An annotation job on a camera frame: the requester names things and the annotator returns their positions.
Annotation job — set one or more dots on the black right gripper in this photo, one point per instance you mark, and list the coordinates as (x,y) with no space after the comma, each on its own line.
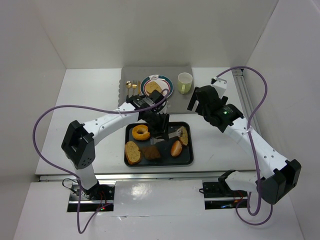
(198,100)

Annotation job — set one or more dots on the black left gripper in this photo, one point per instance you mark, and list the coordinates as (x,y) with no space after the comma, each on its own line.
(160,124)

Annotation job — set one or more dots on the metal food tongs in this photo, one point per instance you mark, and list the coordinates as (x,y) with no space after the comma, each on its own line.
(177,133)

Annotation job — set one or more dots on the small seeded bread slice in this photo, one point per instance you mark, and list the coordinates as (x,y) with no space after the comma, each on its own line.
(183,137)

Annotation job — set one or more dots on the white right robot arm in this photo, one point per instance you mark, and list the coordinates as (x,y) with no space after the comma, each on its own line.
(276,174)

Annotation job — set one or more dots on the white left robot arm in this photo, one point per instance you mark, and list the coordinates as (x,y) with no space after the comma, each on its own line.
(81,139)

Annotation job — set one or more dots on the orange bread roll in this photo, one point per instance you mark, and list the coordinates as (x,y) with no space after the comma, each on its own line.
(176,149)

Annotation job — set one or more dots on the dark brown chocolate bread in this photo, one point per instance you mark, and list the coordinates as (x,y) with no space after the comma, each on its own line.
(151,153)

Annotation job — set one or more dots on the oval seeded bread slice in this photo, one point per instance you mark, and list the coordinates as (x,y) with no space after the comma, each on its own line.
(132,153)

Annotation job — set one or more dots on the orange glazed donut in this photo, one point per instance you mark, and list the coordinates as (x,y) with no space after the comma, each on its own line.
(141,132)

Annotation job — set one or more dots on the pale green mug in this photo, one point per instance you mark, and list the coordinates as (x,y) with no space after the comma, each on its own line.
(184,82)

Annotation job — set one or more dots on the black rectangular tray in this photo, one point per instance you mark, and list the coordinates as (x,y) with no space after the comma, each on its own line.
(165,158)

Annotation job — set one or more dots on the white plate teal rim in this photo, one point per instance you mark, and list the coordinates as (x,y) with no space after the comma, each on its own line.
(164,82)

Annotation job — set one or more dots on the grey placemat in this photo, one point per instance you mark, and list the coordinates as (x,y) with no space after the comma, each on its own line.
(178,102)

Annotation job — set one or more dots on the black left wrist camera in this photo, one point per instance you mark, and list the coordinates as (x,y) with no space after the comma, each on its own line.
(156,96)

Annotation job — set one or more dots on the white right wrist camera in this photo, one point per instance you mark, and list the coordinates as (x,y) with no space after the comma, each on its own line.
(220,85)

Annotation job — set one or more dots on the gold knife green handle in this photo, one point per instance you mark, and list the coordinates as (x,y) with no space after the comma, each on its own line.
(138,88)

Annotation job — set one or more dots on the gold fork green handle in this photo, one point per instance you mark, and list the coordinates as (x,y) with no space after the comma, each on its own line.
(134,87)

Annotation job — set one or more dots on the aluminium rail right side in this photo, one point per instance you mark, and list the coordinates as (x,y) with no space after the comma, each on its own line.
(246,163)

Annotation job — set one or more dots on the aluminium rail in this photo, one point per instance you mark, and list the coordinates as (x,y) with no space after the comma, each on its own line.
(246,163)
(161,175)

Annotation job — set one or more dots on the gold spoon green handle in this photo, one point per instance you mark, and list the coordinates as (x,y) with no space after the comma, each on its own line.
(128,85)

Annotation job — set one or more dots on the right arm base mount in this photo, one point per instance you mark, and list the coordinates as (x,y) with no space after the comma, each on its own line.
(215,198)

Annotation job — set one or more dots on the aluminium rail front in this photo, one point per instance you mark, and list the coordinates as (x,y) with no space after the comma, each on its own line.
(161,175)

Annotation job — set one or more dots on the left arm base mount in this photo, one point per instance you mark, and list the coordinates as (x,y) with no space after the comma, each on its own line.
(101,198)

